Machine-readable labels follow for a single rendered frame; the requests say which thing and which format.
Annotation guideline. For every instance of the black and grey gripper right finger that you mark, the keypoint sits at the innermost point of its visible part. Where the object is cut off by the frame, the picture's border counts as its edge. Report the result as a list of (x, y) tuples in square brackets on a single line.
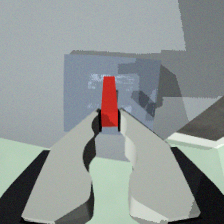
[(165, 186)]

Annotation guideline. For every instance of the red rectangular block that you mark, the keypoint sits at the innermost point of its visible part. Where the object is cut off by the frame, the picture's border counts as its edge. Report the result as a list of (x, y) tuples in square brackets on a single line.
[(109, 110)]

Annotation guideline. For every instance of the blue-grey square panel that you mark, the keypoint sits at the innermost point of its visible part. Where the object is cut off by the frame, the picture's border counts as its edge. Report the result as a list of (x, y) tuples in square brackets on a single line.
[(136, 83)]

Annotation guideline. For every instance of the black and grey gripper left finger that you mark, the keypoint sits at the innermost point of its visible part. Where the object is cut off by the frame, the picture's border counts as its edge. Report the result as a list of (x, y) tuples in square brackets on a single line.
[(56, 187)]

